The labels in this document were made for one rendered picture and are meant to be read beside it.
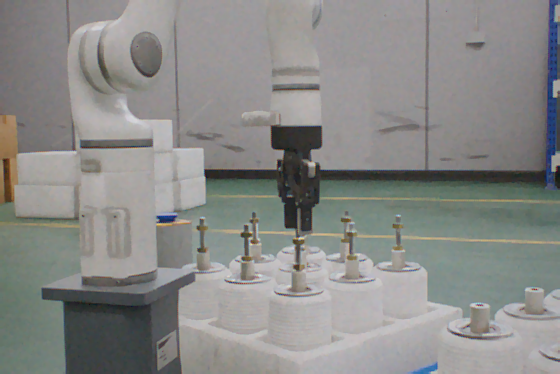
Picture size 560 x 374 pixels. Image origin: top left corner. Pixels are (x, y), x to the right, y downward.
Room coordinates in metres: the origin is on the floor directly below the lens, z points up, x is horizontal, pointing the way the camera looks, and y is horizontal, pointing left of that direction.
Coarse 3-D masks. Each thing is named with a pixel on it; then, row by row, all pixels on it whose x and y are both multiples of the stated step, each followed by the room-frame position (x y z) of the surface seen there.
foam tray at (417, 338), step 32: (192, 320) 1.15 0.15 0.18; (384, 320) 1.14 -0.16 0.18; (416, 320) 1.13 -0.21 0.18; (448, 320) 1.17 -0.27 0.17; (192, 352) 1.11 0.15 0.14; (224, 352) 1.05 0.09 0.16; (256, 352) 1.00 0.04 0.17; (288, 352) 0.97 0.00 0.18; (320, 352) 0.97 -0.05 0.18; (352, 352) 1.01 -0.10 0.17; (384, 352) 1.06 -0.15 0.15; (416, 352) 1.11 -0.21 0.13
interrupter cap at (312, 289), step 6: (276, 288) 1.05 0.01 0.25; (282, 288) 1.05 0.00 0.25; (288, 288) 1.05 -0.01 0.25; (306, 288) 1.06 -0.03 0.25; (312, 288) 1.05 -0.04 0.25; (318, 288) 1.04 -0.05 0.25; (282, 294) 1.01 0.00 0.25; (288, 294) 1.01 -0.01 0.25; (294, 294) 1.01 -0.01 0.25; (300, 294) 1.01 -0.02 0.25; (306, 294) 1.01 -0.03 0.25; (312, 294) 1.01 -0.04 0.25; (318, 294) 1.02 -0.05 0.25
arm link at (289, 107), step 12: (276, 96) 1.02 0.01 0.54; (288, 96) 1.01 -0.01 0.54; (300, 96) 1.01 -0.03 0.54; (312, 96) 1.01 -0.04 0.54; (276, 108) 1.02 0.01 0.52; (288, 108) 1.01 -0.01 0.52; (300, 108) 1.01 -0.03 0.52; (312, 108) 1.01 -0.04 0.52; (252, 120) 0.99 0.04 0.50; (264, 120) 0.98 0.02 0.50; (276, 120) 1.01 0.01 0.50; (288, 120) 1.01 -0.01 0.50; (300, 120) 1.01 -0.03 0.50; (312, 120) 1.01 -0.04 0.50
